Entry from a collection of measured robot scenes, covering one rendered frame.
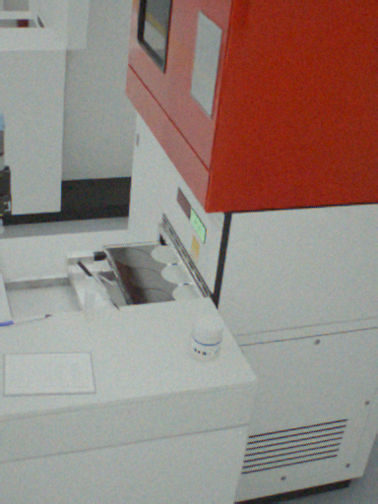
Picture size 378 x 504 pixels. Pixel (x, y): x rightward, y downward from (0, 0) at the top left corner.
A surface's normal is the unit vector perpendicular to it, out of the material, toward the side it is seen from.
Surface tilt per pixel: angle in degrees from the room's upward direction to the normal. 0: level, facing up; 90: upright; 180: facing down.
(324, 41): 90
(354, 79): 90
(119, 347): 0
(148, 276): 0
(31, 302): 0
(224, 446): 90
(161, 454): 90
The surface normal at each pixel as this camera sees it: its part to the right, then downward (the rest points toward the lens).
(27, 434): 0.32, 0.53
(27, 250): 0.11, -0.84
